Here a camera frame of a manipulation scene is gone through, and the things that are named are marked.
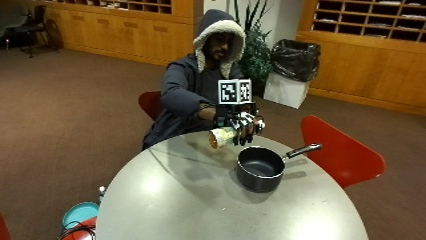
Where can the pale food can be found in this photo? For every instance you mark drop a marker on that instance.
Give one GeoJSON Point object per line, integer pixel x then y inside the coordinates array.
{"type": "Point", "coordinates": [222, 137]}

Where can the white marker cube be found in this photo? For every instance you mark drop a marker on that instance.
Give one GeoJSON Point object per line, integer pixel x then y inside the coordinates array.
{"type": "Point", "coordinates": [235, 91]}

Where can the the person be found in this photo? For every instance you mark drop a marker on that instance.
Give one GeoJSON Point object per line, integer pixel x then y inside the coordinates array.
{"type": "Point", "coordinates": [195, 76]}

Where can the white bin with black bag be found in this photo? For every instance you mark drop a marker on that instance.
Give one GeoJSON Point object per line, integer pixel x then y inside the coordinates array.
{"type": "Point", "coordinates": [294, 71]}

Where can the red chair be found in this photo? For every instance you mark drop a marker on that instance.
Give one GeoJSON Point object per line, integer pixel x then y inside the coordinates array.
{"type": "Point", "coordinates": [340, 153]}
{"type": "Point", "coordinates": [151, 104]}

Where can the green potted plant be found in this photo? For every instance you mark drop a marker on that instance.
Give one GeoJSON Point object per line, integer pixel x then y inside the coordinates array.
{"type": "Point", "coordinates": [255, 56]}

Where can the wooden pigeonhole cabinet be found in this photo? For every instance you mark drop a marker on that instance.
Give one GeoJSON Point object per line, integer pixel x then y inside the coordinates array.
{"type": "Point", "coordinates": [368, 50]}
{"type": "Point", "coordinates": [121, 26]}

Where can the small white bottle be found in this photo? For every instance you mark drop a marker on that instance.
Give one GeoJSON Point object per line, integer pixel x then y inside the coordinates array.
{"type": "Point", "coordinates": [102, 193]}

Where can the red container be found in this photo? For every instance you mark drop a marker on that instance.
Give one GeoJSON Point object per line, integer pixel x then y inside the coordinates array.
{"type": "Point", "coordinates": [85, 230]}

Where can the black chair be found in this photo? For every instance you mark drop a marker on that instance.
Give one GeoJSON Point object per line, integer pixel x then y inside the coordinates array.
{"type": "Point", "coordinates": [34, 28]}

